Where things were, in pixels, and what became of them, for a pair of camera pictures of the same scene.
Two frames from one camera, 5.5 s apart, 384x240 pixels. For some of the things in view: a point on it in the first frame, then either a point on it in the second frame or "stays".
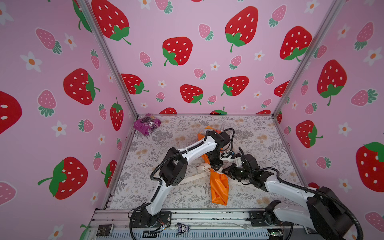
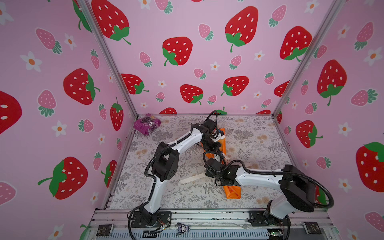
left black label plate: x=105 y=230 stays
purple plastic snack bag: x=147 y=124 stays
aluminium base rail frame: x=121 y=224 stays
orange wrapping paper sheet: x=219 y=183 → x=232 y=192
